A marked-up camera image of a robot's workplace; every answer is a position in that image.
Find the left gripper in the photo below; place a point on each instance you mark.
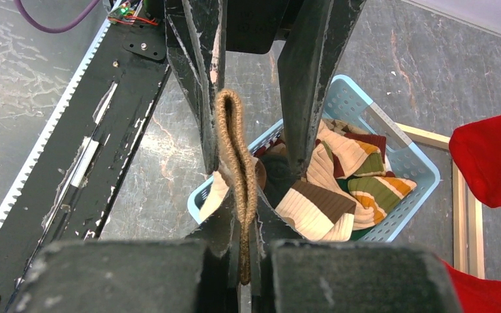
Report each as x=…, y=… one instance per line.
x=198, y=34

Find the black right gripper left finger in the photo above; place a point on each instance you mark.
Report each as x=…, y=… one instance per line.
x=195, y=274

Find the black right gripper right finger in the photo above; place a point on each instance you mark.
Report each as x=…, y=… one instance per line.
x=290, y=274

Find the cream white sock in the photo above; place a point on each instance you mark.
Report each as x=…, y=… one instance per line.
x=237, y=171

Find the red santa pattern sock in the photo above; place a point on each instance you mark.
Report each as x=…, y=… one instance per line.
x=476, y=295

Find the wooden hanger stand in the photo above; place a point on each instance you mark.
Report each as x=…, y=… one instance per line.
x=468, y=243

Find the light blue laundry basket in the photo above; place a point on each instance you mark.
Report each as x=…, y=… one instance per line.
x=348, y=101

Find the green orange striped sock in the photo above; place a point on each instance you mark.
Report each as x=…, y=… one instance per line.
x=351, y=162

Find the red sock in basket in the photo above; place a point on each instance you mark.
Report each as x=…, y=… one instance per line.
x=476, y=150

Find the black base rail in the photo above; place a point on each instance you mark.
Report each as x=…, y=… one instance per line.
x=70, y=180

